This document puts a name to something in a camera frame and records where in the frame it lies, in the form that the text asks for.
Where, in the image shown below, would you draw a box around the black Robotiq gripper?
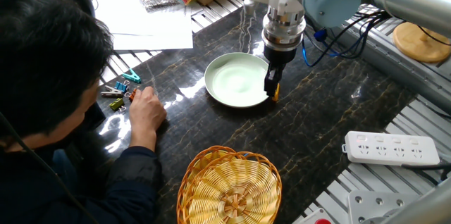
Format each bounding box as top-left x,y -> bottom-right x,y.
262,43 -> 299,98

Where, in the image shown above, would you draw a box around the yellow clothespin clamp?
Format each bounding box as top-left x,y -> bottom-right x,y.
271,82 -> 281,103

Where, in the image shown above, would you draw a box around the pale green round plate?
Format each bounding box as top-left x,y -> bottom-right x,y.
204,51 -> 271,108

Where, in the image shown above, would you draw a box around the dark-sleeved right forearm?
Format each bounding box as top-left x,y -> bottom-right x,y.
101,134 -> 163,224

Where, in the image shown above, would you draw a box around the person's right hand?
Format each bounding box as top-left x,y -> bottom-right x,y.
128,86 -> 168,137

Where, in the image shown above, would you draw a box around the yellow-orange wicker basket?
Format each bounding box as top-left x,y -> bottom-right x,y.
185,145 -> 237,175

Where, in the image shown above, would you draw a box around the brown-rimmed wicker basket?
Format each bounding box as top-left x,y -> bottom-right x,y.
176,151 -> 283,224

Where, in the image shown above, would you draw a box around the white power strip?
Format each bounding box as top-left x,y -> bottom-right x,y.
340,130 -> 441,166

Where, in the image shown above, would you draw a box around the white paper stack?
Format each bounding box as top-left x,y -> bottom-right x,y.
94,0 -> 194,52

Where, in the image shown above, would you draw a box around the orange binder clip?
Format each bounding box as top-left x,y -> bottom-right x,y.
123,88 -> 141,104

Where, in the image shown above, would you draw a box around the teal clothespin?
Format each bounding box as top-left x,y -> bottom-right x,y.
121,68 -> 142,85

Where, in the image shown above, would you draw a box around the wooden stand with round base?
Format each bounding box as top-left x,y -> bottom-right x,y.
392,21 -> 451,64

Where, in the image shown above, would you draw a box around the blue binder clip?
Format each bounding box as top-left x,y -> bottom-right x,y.
114,80 -> 131,94

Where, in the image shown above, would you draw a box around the yellow-green binder clip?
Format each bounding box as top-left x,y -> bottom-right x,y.
108,97 -> 127,113

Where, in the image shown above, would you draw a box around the grey clothespin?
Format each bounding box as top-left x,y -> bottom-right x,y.
100,85 -> 125,99

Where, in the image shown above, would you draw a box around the black-haired person's head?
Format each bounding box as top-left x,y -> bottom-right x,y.
0,0 -> 114,147

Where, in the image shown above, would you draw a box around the dark blue jacket torso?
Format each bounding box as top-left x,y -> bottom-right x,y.
0,104 -> 117,224

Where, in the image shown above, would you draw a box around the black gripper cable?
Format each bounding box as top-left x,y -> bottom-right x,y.
301,11 -> 392,68

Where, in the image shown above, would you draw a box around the grey aluminium frame beam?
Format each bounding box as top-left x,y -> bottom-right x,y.
306,12 -> 451,116

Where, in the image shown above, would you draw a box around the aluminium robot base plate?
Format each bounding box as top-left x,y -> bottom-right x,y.
347,190 -> 420,224

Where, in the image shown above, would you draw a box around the black power strip cable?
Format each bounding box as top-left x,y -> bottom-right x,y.
401,162 -> 451,182

